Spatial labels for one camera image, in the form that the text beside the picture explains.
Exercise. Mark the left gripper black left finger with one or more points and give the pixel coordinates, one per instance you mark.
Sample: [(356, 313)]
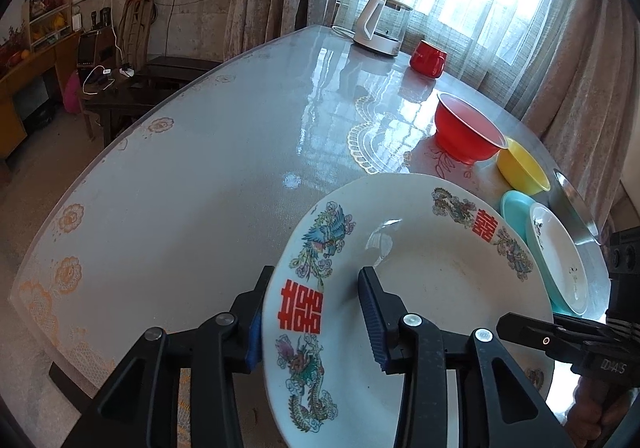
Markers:
[(137, 406)]

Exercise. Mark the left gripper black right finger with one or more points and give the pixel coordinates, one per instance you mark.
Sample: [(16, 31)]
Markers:
[(497, 404)]

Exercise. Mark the red plastic bowl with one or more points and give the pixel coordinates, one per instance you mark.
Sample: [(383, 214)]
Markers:
[(464, 132)]

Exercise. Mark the teal round plastic plate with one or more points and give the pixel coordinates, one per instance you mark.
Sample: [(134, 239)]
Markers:
[(525, 228)]

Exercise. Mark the white glass electric kettle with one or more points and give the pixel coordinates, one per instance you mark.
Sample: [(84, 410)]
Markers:
[(380, 26)]

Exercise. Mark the red ceramic mug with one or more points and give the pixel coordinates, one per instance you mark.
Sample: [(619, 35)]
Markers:
[(428, 60)]

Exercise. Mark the white dragon phoenix plate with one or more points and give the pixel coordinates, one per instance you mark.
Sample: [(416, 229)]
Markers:
[(449, 256)]

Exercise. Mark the yellow plastic bowl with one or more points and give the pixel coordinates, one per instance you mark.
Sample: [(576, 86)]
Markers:
[(521, 170)]

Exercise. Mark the white floral rose plate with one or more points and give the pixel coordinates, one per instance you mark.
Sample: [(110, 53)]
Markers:
[(560, 252)]

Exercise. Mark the wooden chair by wall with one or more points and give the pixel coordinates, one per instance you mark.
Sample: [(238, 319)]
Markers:
[(134, 30)]

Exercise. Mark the dark wooden bench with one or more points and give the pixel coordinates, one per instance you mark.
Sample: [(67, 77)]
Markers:
[(127, 100)]

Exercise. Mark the large stainless steel bowl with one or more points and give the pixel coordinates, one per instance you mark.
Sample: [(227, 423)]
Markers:
[(569, 207)]

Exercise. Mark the wooden cabinet with shelves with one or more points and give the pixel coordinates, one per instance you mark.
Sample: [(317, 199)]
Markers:
[(52, 46)]

